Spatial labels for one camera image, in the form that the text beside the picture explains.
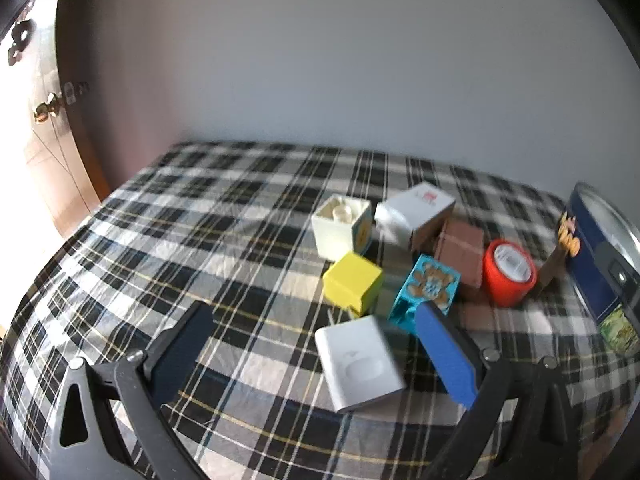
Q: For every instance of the yellow cube box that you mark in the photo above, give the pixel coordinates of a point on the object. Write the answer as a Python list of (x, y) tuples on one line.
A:
[(350, 277)]

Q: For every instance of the blue round tin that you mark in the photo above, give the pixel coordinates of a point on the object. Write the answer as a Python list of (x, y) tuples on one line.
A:
[(587, 230)]

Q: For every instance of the small wooden stand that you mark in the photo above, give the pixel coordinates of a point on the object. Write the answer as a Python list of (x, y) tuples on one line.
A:
[(552, 265)]

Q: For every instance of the cream box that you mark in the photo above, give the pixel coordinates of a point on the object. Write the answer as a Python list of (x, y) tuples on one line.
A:
[(334, 237)]

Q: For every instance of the brown box with rubber band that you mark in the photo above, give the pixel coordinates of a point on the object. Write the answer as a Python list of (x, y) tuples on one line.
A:
[(462, 255)]

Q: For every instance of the brass door knob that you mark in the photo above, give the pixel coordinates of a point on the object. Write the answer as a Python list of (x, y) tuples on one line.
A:
[(46, 108)]

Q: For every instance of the white flat box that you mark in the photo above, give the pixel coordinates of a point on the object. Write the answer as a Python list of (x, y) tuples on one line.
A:
[(357, 360)]

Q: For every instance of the white cardboard box red logo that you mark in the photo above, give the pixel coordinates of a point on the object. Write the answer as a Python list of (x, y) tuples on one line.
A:
[(407, 210)]

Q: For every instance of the dark door lock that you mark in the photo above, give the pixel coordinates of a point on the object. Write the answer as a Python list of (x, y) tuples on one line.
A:
[(17, 40)]

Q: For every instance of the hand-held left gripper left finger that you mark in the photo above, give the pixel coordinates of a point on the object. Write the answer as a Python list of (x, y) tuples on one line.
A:
[(182, 347)]

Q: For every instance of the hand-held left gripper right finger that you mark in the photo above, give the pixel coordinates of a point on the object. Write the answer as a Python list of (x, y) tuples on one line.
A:
[(447, 355)]

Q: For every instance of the teal teddy bear box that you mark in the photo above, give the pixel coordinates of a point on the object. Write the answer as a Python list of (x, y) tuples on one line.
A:
[(427, 285)]

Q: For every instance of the red tape roll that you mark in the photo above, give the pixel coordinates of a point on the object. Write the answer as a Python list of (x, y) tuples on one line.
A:
[(502, 285)]

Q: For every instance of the wooden door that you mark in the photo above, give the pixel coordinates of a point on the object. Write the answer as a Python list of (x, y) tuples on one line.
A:
[(55, 170)]

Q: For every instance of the black and white plaid blanket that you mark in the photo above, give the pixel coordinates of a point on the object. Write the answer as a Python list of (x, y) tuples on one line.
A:
[(210, 220)]

